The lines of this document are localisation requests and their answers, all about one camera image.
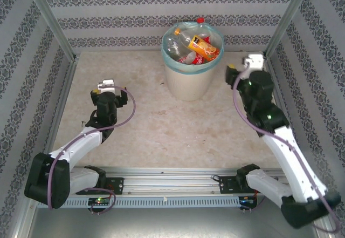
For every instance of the aluminium side rail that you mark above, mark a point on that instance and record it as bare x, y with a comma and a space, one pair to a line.
66, 87
270, 65

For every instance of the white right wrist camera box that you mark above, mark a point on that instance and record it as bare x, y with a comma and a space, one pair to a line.
254, 61

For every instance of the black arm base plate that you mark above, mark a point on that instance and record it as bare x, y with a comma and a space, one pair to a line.
226, 185
117, 185

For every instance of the small circuit board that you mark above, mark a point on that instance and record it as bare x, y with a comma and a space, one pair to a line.
246, 200
98, 201

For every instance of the orange juice plastic bottle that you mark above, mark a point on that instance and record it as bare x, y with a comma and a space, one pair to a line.
203, 47

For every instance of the aluminium frame post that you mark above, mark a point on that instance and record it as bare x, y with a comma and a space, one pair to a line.
291, 16
51, 19

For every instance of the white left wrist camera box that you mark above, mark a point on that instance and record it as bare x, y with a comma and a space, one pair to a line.
106, 87

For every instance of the cream ribbed waste bin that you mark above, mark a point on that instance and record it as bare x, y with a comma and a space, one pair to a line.
188, 87

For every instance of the aluminium extrusion mounting rail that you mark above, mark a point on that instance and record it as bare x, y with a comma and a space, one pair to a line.
172, 181

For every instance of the teal plastic bin liner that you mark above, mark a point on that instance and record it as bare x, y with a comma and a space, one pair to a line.
168, 60

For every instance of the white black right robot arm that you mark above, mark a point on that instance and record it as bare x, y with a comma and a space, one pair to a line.
296, 173

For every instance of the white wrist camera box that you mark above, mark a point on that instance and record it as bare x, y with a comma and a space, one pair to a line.
106, 87
254, 61

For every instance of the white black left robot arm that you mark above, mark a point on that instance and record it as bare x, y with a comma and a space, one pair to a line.
78, 143

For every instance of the grey sheet metal panel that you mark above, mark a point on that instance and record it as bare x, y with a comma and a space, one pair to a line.
172, 224

